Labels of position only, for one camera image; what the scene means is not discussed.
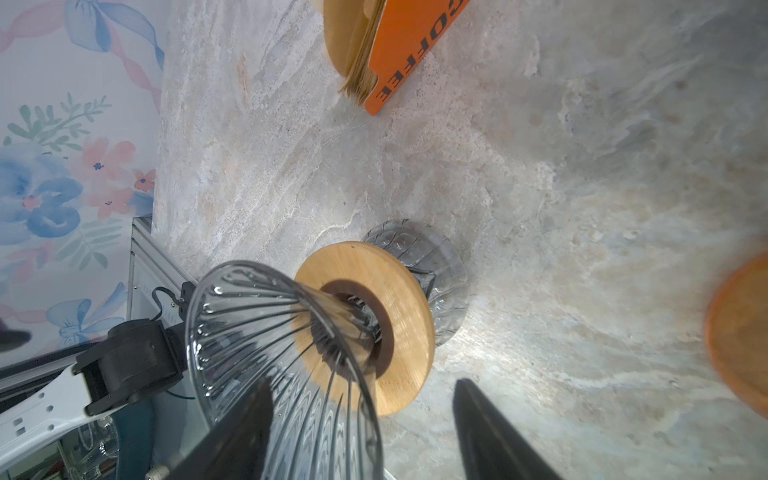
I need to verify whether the orange glass carafe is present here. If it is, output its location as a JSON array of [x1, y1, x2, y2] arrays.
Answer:
[[705, 253, 767, 417]]

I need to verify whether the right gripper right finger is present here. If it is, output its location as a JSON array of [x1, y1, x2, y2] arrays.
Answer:
[[452, 378, 561, 480]]

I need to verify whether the coffee filter pack orange clip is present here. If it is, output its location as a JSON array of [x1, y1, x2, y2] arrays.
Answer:
[[313, 0, 469, 116]]

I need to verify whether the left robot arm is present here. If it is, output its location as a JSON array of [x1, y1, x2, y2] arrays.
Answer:
[[1, 316, 187, 470]]

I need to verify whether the grey glass carafe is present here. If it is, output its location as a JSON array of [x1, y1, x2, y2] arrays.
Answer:
[[363, 219, 469, 346]]

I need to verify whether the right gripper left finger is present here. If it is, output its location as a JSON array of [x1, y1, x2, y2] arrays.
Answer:
[[169, 377, 274, 480]]

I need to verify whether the wooden dripper ring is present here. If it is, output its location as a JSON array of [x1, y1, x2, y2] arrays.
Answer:
[[292, 241, 437, 417]]

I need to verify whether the aluminium front rail frame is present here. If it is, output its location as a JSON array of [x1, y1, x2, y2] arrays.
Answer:
[[126, 217, 197, 342]]

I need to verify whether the grey glass dripper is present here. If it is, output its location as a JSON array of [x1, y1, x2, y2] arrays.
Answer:
[[185, 260, 384, 479]]

